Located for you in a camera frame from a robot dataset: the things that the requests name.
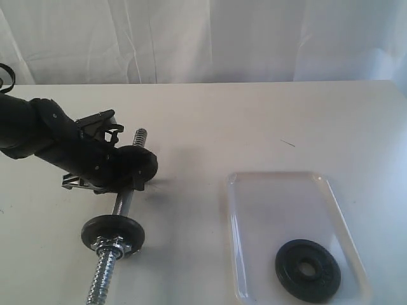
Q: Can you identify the chrome spin-lock collar nut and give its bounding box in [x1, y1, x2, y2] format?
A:
[90, 236, 137, 259]

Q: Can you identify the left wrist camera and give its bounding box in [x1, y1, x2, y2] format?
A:
[76, 109, 124, 146]

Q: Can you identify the white plastic tray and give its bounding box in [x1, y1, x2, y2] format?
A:
[226, 172, 373, 304]

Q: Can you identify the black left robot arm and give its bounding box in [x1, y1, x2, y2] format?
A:
[1, 94, 158, 194]

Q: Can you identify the black weight plate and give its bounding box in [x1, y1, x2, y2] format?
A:
[275, 239, 341, 304]
[81, 215, 145, 258]

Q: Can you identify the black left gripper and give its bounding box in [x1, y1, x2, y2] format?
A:
[35, 125, 158, 193]

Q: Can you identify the chrome threaded dumbbell bar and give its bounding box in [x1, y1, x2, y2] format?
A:
[84, 128, 148, 305]

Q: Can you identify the white backdrop cloth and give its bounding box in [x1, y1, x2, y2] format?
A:
[1, 1, 406, 85]

